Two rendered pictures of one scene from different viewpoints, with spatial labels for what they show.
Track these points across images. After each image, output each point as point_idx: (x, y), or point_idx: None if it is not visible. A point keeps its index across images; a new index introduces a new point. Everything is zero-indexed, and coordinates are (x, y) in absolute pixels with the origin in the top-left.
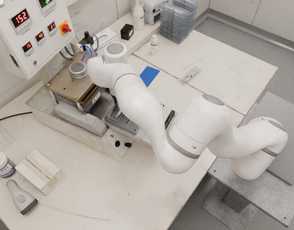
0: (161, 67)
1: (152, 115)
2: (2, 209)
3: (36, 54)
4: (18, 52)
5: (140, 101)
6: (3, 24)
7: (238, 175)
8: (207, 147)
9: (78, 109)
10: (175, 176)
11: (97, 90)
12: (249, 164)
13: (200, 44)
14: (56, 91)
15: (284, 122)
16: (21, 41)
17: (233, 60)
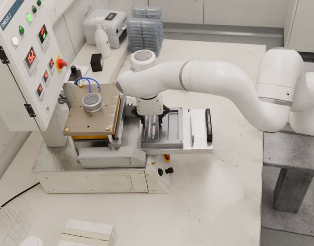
0: None
1: (244, 77)
2: None
3: (46, 97)
4: (34, 97)
5: (229, 69)
6: (20, 67)
7: (307, 134)
8: (248, 140)
9: (110, 145)
10: (235, 180)
11: (120, 117)
12: None
13: (179, 49)
14: (80, 133)
15: None
16: (34, 84)
17: (220, 52)
